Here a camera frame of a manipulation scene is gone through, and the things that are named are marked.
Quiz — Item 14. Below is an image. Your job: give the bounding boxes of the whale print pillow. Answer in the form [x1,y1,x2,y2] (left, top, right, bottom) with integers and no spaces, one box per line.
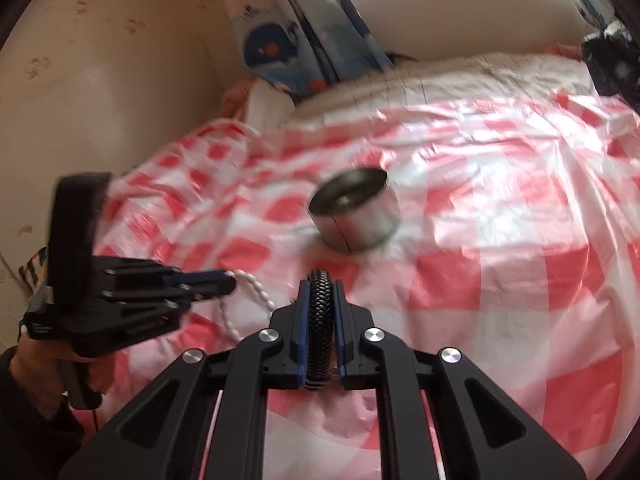
[215,0,396,98]

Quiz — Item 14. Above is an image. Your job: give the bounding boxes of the black braided bracelet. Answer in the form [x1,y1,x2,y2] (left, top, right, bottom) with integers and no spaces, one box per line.
[306,269,332,392]

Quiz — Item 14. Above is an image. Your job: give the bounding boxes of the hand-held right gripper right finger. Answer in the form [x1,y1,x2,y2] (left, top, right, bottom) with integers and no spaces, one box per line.
[334,281,586,480]

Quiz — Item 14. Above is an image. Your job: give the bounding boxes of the white pearl necklace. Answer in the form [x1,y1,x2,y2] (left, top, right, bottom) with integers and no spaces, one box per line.
[219,269,277,343]

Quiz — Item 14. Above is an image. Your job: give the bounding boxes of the red white checkered plastic sheet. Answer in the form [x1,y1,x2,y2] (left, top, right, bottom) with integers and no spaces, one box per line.
[70,87,640,480]

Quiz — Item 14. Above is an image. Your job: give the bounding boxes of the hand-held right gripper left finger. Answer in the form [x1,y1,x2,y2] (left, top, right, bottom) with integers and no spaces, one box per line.
[59,280,308,480]

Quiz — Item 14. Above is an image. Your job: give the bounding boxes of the white quilted bedsheet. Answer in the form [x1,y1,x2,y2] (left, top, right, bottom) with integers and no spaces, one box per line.
[220,50,606,126]

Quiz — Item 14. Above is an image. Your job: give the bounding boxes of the striped cloth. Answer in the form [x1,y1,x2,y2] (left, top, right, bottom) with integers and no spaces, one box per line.
[19,246,51,293]

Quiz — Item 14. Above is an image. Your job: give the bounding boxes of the white pillow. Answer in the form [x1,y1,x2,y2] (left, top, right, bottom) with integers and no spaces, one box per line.
[245,81,297,132]

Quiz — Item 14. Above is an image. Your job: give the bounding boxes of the black garment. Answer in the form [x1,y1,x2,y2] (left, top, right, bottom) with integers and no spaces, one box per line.
[581,21,640,111]

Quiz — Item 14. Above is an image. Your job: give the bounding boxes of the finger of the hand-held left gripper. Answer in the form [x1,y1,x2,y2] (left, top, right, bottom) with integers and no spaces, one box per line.
[106,280,237,335]
[102,259,234,289]

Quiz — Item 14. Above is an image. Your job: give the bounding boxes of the person's left forearm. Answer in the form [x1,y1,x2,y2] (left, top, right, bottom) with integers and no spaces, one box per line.
[0,347,88,480]

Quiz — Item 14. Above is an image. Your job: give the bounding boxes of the person's left hand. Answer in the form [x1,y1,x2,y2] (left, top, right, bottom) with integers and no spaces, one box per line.
[9,335,115,418]

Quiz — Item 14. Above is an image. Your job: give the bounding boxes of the pink cloth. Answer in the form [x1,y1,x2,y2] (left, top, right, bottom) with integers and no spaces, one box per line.
[219,79,257,122]

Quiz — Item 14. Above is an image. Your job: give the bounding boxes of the round metal tin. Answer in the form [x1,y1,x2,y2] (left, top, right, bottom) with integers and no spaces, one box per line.
[307,167,403,254]

